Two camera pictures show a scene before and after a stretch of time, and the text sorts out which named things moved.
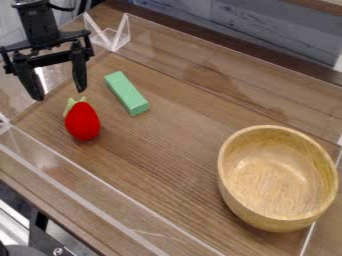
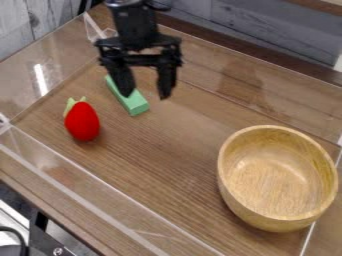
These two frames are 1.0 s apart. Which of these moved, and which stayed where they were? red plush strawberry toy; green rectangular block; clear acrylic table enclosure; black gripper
Moved: black gripper
Stayed: green rectangular block; red plush strawberry toy; clear acrylic table enclosure
